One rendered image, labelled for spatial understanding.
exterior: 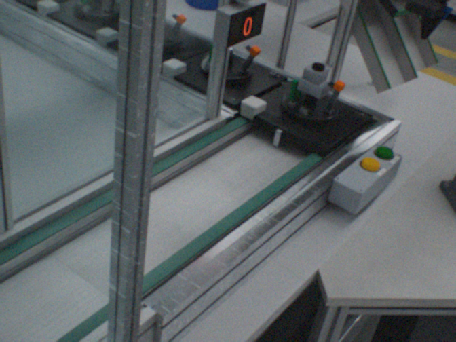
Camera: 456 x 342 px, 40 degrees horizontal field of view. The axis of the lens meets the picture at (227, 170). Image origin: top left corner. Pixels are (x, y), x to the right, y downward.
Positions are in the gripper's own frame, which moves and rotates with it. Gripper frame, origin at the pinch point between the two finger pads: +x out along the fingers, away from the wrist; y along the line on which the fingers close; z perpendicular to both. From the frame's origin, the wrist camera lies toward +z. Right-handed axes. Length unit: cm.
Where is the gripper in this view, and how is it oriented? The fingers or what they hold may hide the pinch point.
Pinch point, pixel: (428, 23)
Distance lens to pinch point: 139.9
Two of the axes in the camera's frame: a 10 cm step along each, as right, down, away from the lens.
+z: -7.9, -4.3, 4.4
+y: -6.0, 3.9, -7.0
